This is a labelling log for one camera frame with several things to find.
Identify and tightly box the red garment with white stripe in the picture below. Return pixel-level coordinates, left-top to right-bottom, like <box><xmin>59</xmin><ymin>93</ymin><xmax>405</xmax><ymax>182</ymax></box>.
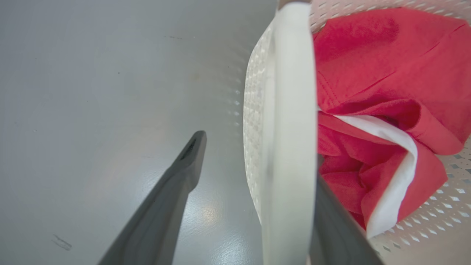
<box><xmin>313</xmin><ymin>7</ymin><xmax>471</xmax><ymax>240</ymax></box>

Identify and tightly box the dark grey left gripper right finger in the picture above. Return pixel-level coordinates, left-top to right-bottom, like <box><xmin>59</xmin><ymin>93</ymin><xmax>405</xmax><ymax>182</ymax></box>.
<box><xmin>308</xmin><ymin>173</ymin><xmax>385</xmax><ymax>265</ymax></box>

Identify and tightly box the cream perforated laundry basket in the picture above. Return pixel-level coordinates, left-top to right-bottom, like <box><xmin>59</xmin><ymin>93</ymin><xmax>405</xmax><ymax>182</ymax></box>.
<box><xmin>242</xmin><ymin>0</ymin><xmax>471</xmax><ymax>265</ymax></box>

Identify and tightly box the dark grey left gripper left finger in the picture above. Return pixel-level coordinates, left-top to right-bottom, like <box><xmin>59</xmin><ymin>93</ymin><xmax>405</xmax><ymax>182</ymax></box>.
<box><xmin>98</xmin><ymin>131</ymin><xmax>208</xmax><ymax>265</ymax></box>

